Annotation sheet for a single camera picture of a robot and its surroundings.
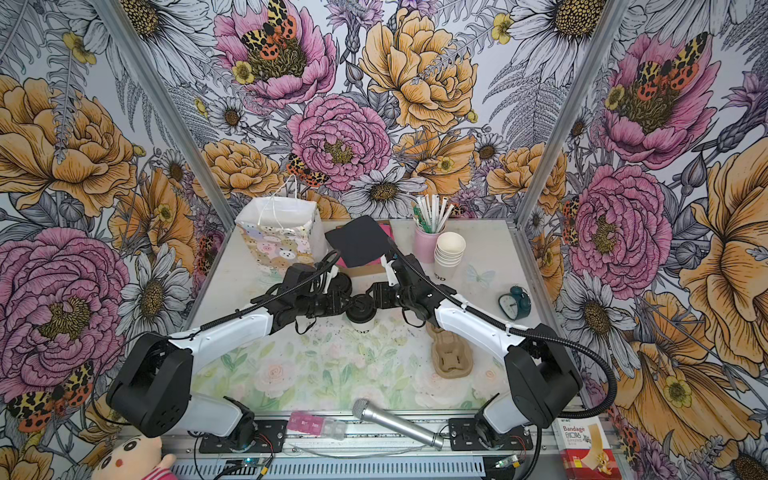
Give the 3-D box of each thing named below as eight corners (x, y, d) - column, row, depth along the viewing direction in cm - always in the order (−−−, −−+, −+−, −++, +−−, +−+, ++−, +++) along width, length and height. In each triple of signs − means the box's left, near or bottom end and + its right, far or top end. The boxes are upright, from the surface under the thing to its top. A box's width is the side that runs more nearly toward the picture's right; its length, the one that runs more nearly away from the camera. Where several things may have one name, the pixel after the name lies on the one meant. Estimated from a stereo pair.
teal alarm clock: (511, 325, 97) (521, 310, 89) (496, 305, 101) (504, 289, 94) (526, 319, 98) (537, 303, 91) (510, 299, 103) (519, 283, 96)
